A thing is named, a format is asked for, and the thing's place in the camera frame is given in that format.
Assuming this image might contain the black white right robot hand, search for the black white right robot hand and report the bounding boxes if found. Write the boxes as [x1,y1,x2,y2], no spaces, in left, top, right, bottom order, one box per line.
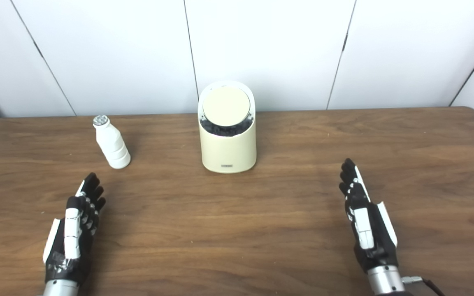
[339,158,399,274]

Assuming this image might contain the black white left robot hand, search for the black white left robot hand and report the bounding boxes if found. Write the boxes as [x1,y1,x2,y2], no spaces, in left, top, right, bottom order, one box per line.
[43,173,107,286]

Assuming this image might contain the small white plastic bottle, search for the small white plastic bottle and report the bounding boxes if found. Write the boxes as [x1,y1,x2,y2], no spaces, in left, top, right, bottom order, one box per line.
[93,115,131,169]

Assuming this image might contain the cream round bin lid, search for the cream round bin lid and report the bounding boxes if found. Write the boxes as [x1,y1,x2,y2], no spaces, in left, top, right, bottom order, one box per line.
[202,86,251,127]

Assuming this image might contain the cream desktop trash bin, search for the cream desktop trash bin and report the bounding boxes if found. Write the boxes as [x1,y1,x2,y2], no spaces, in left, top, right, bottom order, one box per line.
[198,81,257,173]

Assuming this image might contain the black bin liner bag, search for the black bin liner bag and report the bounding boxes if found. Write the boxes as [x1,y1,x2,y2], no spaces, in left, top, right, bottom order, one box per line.
[200,114,255,137]

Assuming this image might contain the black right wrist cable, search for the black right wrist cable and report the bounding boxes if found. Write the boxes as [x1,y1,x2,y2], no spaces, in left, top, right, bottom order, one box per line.
[402,276,445,296]

